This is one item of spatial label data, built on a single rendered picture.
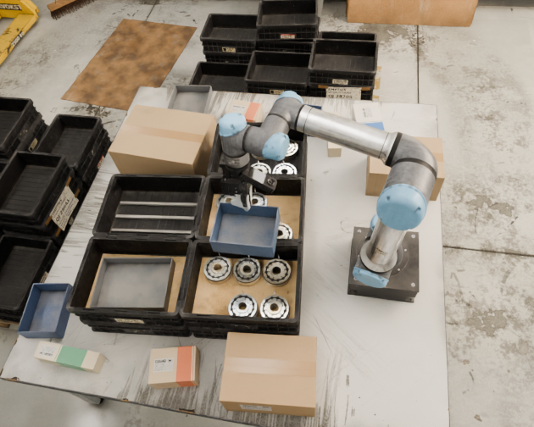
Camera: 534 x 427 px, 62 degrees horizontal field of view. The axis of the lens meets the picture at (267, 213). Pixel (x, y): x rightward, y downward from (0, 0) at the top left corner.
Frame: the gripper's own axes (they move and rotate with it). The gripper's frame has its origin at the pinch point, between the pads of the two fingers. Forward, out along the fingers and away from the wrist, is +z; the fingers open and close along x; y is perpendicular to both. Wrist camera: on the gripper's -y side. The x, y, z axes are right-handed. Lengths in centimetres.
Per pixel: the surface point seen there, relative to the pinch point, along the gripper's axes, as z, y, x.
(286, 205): 26.3, -7.1, -26.5
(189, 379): 41, 13, 45
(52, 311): 46, 77, 28
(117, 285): 32, 49, 19
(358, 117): 22, -31, -84
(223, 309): 32.7, 6.9, 21.0
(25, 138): 54, 161, -77
